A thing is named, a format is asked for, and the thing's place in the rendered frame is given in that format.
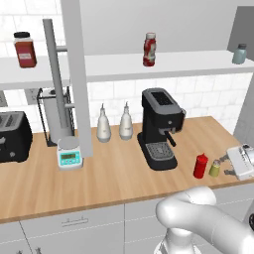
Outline black coffee machine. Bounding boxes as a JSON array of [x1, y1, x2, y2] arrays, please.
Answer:
[[136, 87, 188, 172]]

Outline grey drawer handle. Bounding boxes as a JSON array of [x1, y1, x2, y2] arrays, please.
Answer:
[[61, 215, 89, 228]]

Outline teal and white kitchen scale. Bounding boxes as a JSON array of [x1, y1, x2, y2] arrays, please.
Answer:
[[57, 136, 84, 172]]

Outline grey cabinet door handle bar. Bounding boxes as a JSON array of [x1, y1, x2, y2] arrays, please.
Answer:
[[42, 18, 75, 139]]

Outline grey wall outlet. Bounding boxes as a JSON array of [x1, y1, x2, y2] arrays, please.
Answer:
[[0, 91, 9, 108], [27, 87, 43, 106]]

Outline red ketchup bottle white cap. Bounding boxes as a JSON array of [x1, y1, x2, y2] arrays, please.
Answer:
[[142, 32, 157, 67]]

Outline red condiment bottle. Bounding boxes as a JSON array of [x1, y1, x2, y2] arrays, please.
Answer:
[[192, 152, 209, 180]]

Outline grey open cabinet door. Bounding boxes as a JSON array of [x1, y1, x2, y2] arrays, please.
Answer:
[[60, 0, 94, 159]]

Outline white paper towel roll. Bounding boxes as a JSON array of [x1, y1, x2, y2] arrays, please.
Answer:
[[43, 87, 74, 143]]

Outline red spice jar black lid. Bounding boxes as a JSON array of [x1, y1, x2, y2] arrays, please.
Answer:
[[13, 31, 38, 69]]

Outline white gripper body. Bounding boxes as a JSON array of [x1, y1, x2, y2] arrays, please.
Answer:
[[226, 145, 254, 182]]

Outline white cabinet shelf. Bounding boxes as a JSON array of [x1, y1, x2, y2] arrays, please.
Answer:
[[0, 49, 254, 91]]

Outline black wire paper towel holder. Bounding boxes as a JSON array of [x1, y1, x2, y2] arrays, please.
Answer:
[[37, 86, 76, 148]]

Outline black toaster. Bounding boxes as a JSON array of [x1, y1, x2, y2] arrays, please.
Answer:
[[0, 110, 34, 164]]

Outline yellow-green shaker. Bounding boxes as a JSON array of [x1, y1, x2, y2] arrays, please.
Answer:
[[208, 159, 222, 178]]

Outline white oil bottle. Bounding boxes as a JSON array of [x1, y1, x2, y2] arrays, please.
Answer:
[[118, 101, 135, 141], [95, 103, 112, 144]]

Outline pale blue-grey shaker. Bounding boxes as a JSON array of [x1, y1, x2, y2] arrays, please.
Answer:
[[231, 43, 248, 65]]

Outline grey drawer front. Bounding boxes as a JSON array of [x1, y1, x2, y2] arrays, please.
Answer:
[[124, 196, 171, 235], [0, 220, 28, 254], [19, 203, 126, 241]]

